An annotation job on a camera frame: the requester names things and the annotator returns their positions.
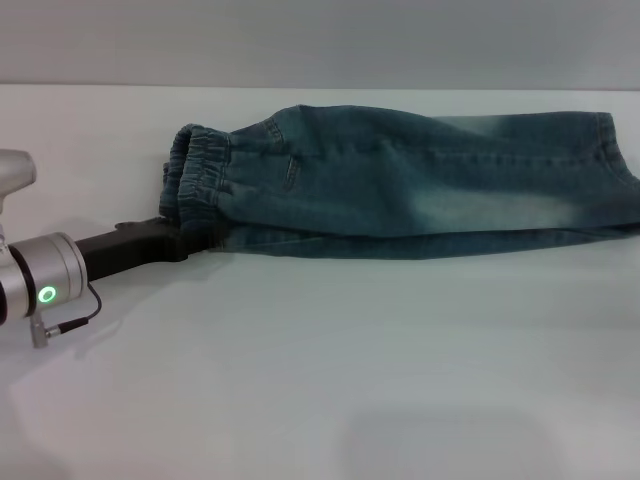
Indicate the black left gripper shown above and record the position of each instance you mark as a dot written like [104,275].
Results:
[130,250]

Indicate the blue denim shorts basketball print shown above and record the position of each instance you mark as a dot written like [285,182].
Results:
[400,200]

